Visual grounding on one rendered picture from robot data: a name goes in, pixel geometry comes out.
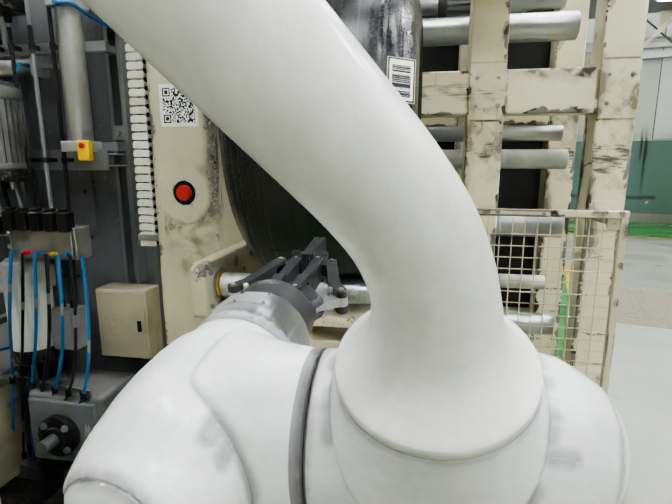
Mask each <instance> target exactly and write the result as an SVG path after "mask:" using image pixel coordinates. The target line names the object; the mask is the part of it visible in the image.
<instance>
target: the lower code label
mask: <svg viewBox="0 0 672 504"><path fill-rule="evenodd" d="M158 87H159V102H160V116H161V127H173V126H199V124H198V108H197V107H196V106H195V105H194V104H193V103H191V102H190V101H189V100H188V99H187V98H186V97H185V96H184V95H183V94H182V93H181V92H180V91H179V90H177V89H176V88H175V87H174V86H173V85H172V84H158Z"/></svg>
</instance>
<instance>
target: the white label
mask: <svg viewBox="0 0 672 504"><path fill-rule="evenodd" d="M415 72H416V60H414V59H407V58H400V57H393V56H387V76H386V77H387V78H388V80H389V81H390V82H391V83H392V85H393V86H394V87H395V89H396V90H397V91H398V92H399V94H400V95H401V96H402V98H403V99H404V100H405V101H406V103H407V104H414V99H415Z"/></svg>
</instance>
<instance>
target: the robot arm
mask: <svg viewBox="0 0 672 504"><path fill-rule="evenodd" d="M81 1H82V2H83V3H84V4H85V5H87V6H88V7H89V8H90V9H91V10H92V11H93V12H94V13H95V14H96V15H97V16H98V17H100V18H101V19H102V20H103V21H104V22H105V23H106V24H107V25H108V26H109V27H110V28H111V29H113V30H114V31H115V32H116V33H117V34H118V35H119V36H120V37H121V38H122V39H123V40H124V41H125V42H127V43H128V44H129V45H130V46H131V47H132V48H133V49H134V50H135V51H136V52H137V53H138V54H140V55H141V56H142V57H143V58H144V59H145V60H146V61H147V62H148V63H149V64H150V65H151V66H153V67H154V68H155V69H156V70H157V71H158V72H159V73H160V74H161V75H162V76H163V77H164V78H166V79H167V80H168V81H169V82H170V83H171V84H172V85H173V86H174V87H175V88H176V89H177V90H179V91H180V92H181V93H182V94H183V95H184V96H185V97H186V98H187V99H188V100H189V101H190V102H191V103H193V104H194V105H195V106H196V107H197V108H198V109H199V110H200V111H201V112H202V113H203V114H204V115H206V116H207V117H208V118H209V119H210V120H211V121H212V122H213V123H214V124H215V125H216V126H217V127H219V128H220V129H221V130H222V131H223V132H224V133H225V134H226V135H227V136H228V137H229V138H230V139H232V140H233V141H234V142H235V143H236V144H237V145H238V146H239V147H240V148H241V149H242V150H243V151H244V152H246V153H247V154H248V155H249V156H250V157H251V158H252V159H253V160H254V161H255V162H256V163H257V164H259V165H260V166H261V167H262V168H263V169H264V170H265V171H266V172H267V173H268V174H269V175H270V176H272V177H273V178H274V179H275V180H276V181H277V182H278V183H279V184H280V185H281V186H282V187H283V188H284V189H285V190H287V191H288V192H289V193H290V194H291V195H292V196H293V197H294V198H295V199H296V200H297V201H298V202H299V203H300V204H301V205H303V206H304V207H305V208H306V209H307V210H308V211H309V212H310V213H311V214H312V215H313V216H314V217H315V218H316V219H317V220H318V221H319V222H320V223H321V224H322V225H323V226H324V227H325V228H326V229H327V230H328V231H329V232H330V233H331V235H332V236H333V237H334V238H335V239H336V240H337V241H338V242H339V243H340V244H341V246H342V247H343V248H344V249H345V251H346V252H347V253H348V254H349V256H350V257H351V258H352V260H353V261H354V263H355V264H356V266H357V268H358V269H359V271H360V273H361V275H362V277H363V279H364V281H365V284H366V286H367V290H368V293H369V297H370V302H371V310H369V311H368V312H366V313H365V314H364V315H362V316H361V317H360V318H359V319H358V320H356V321H355V322H354V323H353V324H352V326H351V327H350V328H349V329H348V331H347V332H346V334H345V335H344V337H343V339H342V341H341V343H340V345H339V348H323V347H311V346H310V338H309V335H310V333H311V331H312V328H313V325H314V322H315V321H316V320H317V319H319V318H321V317H322V316H323V314H324V310H333V309H334V310H335V311H336V312H337V313H338V314H345V313H347V312H348V292H347V289H346V288H345V287H344V286H343V285H342V284H341V283H340V278H339V272H338V266H337V260H336V259H332V258H331V259H329V256H328V252H326V237H314V239H313V240H312V241H311V243H310V244H309V245H308V247H307V248H306V249H305V251H300V250H293V251H291V255H292V258H291V259H290V260H287V261H286V258H284V257H278V258H276V259H274V260H272V261H271V262H269V263H268V264H266V265H264V266H263V267H261V268H260V269H258V270H256V271H255V272H253V273H251V274H250V275H248V276H247V277H245V278H243V279H241V280H238V281H235V282H232V283H229V284H228V285H227V287H228V296H229V297H228V298H227V299H226V300H224V301H223V302H222V303H221V304H220V305H219V306H218V307H217V308H216V309H215V311H214V312H213V313H212V314H211V315H210V316H209V317H208V318H206V319H205V320H204V321H203V322H202V323H200V324H199V325H198V326H197V328H196V329H195V330H194V331H192V332H189V333H187V334H185V335H183V336H181V337H179V338H177V339H176V340H175V341H173V342H172V343H171V344H169V345H168V346H167V347H165V348H164V349H163V350H161V351H160V352H159V353H158V354H157V355H156V356H155V357H154V358H153V359H152V360H150V361H149V362H148V363H147V364H146V365H145V366H144V367H143V368H142V369H141V370H140V371H139V372H138V373H137V374H136V375H135V376H134V377H133V378H132V379H131V380H130V381H129V383H128V384H127V385H126V386H125V387H124V388H123V389H122V391H121V392H120V393H119V394H118V395H117V396H116V398H115V399H114V400H113V401H112V403H111V404H110V406H109V407H108V408H107V410H106V411H105V413H104V414H103V415H102V417H101V418H100V420H99V421H98V422H97V424H96V425H95V426H94V428H93V429H92V431H91V433H90V434H89V436H88V437H87V439H86V440H85V442H84V444H83V446H82V447H81V449H80V451H79V453H78V454H77V456H76V458H75V460H74V462H73V464H72V466H71V468H70V470H69V473H68V475H67V477H66V480H65V482H64V484H63V494H64V504H621V503H622V501H623V499H624V496H625V493H626V490H627V486H628V480H629V474H630V451H629V443H628V438H627V434H626V430H625V424H624V423H623V421H622V418H621V416H620V414H619V412H618V411H617V409H616V408H615V406H614V405H613V404H612V403H611V401H610V399H609V398H608V396H607V394H606V393H605V392H604V390H603V389H602V388H601V387H600V386H599V385H598V384H597V383H595V382H594V381H593V380H591V379H590V378H589V377H587V376H586V375H585V374H583V373H582V372H580V371H578V370H577V369H575V368H574V367H572V366H570V365H569V364H567V363H565V362H563V361H562V360H560V359H558V358H556V357H553V356H550V355H547V354H544V353H539V352H537V351H536V349H535V347H534V346H533V344H532V342H531V341H530V339H529V338H528V337H527V335H526V334H525V333H524V332H523V331H522V330H521V329H520V328H519V327H518V326H517V325H516V324H515V323H514V322H513V321H511V320H510V319H509V318H507V317H506V316H505V315H504V313H503V305H502V297H501V290H500V284H499V278H498V273H497V268H496V263H495V259H494V256H493V252H492V249H491V245H490V242H489V239H488V237H487V234H486V231H485V228H484V225H483V223H482V220H481V218H480V215H479V213H478V211H477V209H476V207H475V205H474V203H473V201H472V198H471V197H470V195H469V193H468V191H467V190H466V188H465V186H464V184H463V182H462V181H461V179H460V177H459V175H458V174H457V172H456V171H455V169H454V168H453V166H452V165H451V163H450V162H449V160H448V159H447V157H446V156H445V154H444V153H443V151H442V150H441V148H440V147H439V145H438V144H437V142H436V141H435V139H434V138H433V137H432V135H431V134H430V133H429V131H428V130H427V129H426V127H425V126H424V125H423V123H422V122H421V120H420V119H419V118H418V117H417V115H416V114H415V113H414V112H413V110H412V109H411V108H410V106H409V105H408V104H407V103H406V101H405V100H404V99H403V98H402V96H401V95H400V94H399V92H398V91H397V90H396V89H395V87H394V86H393V85H392V83H391V82H390V81H389V80H388V78H387V77H386V76H385V75H384V73H383V72H382V71H381V70H380V68H379V67H378V66H377V65H376V63H375V62H374V61H373V59H372V58H371V57H370V56H369V54H368V53H367V52H366V51H365V49H364V48H363V47H362V46H361V44H360V43H359V42H358V41H357V39H356V38H355V37H354V36H353V34H352V33H351V32H350V31H349V29H348V28H347V27H346V26H345V24H344V23H343V22H342V21H341V19H340V18H339V17H338V16H337V14H336V13H335V12H334V11H333V9H332V8H331V7H330V6H329V4H328V3H327V2H326V0H81ZM302 272H303V273H302ZM324 276H326V277H327V284H328V288H327V293H325V297H324V298H322V297H321V296H320V295H319V294H318V293H317V292H316V289H317V287H318V286H319V284H320V283H321V282H323V283H324Z"/></svg>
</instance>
